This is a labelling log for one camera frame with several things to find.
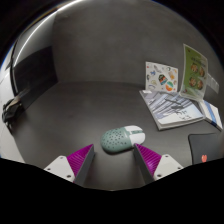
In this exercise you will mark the black mouse pad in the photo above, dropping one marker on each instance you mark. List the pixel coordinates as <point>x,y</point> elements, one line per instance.
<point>203,145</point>

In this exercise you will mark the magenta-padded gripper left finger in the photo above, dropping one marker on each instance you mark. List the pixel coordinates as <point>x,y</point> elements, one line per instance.
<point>80,160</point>

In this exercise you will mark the green and white perforated mouse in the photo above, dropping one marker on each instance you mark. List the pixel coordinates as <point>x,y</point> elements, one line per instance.
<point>120,140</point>

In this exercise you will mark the green menu in acrylic stand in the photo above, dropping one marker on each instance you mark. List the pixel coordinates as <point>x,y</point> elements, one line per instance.
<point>195,71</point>

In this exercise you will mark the black bag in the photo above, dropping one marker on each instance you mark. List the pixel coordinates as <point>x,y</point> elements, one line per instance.
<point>11,108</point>

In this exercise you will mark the white sticker sheet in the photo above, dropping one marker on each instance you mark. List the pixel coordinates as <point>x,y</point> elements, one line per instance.
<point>161,76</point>

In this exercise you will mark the white book with blue band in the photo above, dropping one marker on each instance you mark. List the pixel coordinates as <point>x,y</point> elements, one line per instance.
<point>211,113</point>

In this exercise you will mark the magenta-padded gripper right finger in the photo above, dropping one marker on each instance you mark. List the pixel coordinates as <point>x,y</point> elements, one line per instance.
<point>150,160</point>

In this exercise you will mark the grey striped cover book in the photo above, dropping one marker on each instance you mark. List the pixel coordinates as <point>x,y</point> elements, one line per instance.
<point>170,110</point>

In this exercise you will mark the white wall sockets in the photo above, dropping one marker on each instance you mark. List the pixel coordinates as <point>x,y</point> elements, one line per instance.
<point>213,84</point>

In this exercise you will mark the black flat panel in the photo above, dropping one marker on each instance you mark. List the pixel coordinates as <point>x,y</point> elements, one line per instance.
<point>33,76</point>

